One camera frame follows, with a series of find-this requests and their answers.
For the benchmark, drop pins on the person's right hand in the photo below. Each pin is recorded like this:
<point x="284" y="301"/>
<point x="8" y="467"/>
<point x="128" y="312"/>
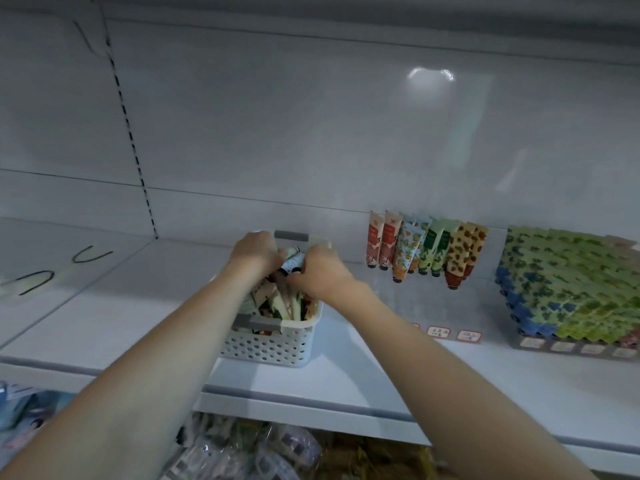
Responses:
<point x="320" y="275"/>

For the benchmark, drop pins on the person's left hand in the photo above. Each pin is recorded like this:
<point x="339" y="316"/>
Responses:
<point x="255" y="257"/>

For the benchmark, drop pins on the pile of pale hand cream tubes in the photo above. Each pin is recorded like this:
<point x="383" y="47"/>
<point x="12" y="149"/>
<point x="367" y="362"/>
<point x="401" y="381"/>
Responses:
<point x="275" y="305"/>

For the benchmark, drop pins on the white perforated plastic basket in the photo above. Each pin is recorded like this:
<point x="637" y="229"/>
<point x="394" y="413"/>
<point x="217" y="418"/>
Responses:
<point x="270" y="345"/>

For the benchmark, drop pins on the white metal shelf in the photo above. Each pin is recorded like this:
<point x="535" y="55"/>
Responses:
<point x="100" y="325"/>

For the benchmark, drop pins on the row of hand cream tubes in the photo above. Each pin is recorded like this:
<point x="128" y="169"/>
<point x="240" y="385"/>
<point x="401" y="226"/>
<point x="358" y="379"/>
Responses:
<point x="570" y="285"/>

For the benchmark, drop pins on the person's left forearm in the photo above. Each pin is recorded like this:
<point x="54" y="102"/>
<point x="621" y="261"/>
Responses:
<point x="130" y="385"/>

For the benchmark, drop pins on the person's right forearm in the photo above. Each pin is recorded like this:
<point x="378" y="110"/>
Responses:
<point x="450" y="395"/>

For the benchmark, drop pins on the clear divider tray with labels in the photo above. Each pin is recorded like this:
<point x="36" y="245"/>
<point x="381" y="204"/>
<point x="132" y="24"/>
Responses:
<point x="438" y="332"/>

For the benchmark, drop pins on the pile of snack packets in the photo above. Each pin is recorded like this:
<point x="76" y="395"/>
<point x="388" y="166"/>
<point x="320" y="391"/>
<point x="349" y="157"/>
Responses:
<point x="260" y="450"/>

